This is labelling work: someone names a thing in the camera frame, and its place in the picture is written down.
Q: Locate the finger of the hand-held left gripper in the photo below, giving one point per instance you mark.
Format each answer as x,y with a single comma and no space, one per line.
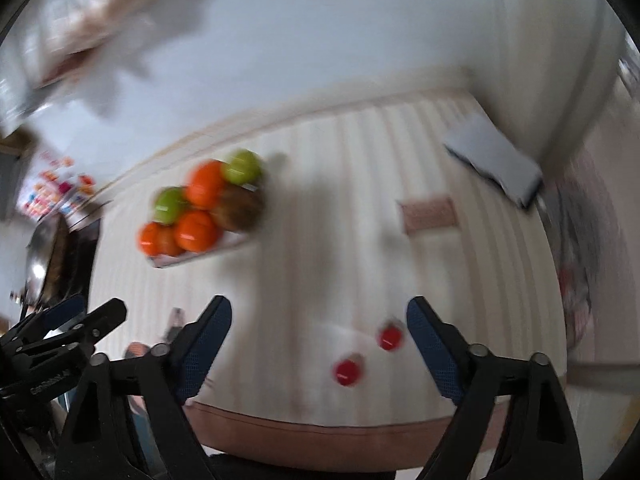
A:
60,310
95,320

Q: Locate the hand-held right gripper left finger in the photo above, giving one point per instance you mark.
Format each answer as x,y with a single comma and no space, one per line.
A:
205,350

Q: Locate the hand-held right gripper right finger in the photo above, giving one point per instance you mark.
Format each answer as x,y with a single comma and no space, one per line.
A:
432,355

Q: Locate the red cherry tomato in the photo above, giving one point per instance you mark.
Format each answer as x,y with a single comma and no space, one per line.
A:
347,372
390,338

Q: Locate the floral oval ceramic plate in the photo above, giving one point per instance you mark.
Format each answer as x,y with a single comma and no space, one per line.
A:
170,261

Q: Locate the small bright tangerine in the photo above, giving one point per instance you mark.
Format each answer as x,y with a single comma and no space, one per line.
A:
197,231
154,239

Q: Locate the green apple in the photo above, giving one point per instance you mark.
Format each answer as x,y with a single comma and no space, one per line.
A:
170,205
243,166

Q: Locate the brown round fruit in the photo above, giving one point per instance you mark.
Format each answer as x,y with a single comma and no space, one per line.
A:
241,209

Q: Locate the large orange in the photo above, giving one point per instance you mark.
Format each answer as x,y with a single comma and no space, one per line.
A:
206,184

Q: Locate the steel wok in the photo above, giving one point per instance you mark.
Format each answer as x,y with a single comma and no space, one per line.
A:
40,260

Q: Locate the black cooktop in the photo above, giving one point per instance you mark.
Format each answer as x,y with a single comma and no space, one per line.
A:
77,255

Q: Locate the brown cloth label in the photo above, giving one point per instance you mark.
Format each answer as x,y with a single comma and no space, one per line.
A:
429,214

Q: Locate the striped tablecloth with cat print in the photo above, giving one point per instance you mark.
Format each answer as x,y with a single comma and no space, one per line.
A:
325,210

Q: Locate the dark smartphone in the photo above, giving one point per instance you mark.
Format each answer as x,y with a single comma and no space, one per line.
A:
530,196

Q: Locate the clear plastic bag with eggs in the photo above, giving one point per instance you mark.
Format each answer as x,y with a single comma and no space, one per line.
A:
85,35

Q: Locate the colourful wall stickers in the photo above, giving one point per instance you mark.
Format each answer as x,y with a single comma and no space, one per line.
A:
50,190

